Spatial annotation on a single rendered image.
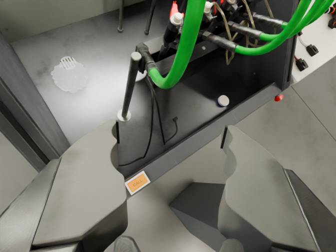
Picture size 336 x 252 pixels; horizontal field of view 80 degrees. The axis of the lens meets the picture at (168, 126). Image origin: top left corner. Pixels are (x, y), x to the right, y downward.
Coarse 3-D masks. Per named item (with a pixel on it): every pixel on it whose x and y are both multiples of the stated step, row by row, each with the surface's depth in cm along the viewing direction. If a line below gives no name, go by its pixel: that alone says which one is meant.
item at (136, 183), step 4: (140, 176) 46; (144, 176) 46; (132, 180) 45; (136, 180) 45; (140, 180) 45; (144, 180) 46; (128, 184) 44; (132, 184) 45; (136, 184) 45; (140, 184) 45; (132, 188) 44; (136, 188) 45
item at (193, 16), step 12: (192, 0) 15; (204, 0) 15; (192, 12) 16; (192, 24) 16; (180, 36) 18; (192, 36) 17; (180, 48) 18; (192, 48) 18; (180, 60) 19; (156, 72) 29; (180, 72) 20; (156, 84) 27; (168, 84) 23
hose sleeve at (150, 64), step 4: (140, 48) 35; (144, 48) 35; (144, 52) 34; (148, 52) 34; (148, 56) 32; (144, 60) 32; (148, 60) 31; (152, 60) 31; (144, 64) 32; (148, 64) 31; (152, 64) 30; (148, 68) 30; (156, 68) 30; (148, 72) 30
